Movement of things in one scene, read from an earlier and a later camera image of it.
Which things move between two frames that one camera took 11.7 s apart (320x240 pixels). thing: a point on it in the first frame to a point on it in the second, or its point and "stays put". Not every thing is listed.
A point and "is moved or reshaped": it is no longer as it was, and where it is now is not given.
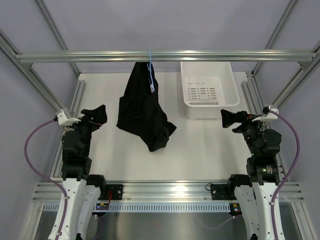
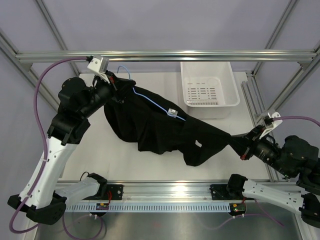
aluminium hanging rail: [276, 55] stays put
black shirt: [141, 113] is moved or reshaped
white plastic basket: [207, 86] stays put
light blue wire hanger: [150, 75] to [164, 109]
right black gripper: [229, 118] to [253, 140]
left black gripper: [99, 117] to [112, 86]
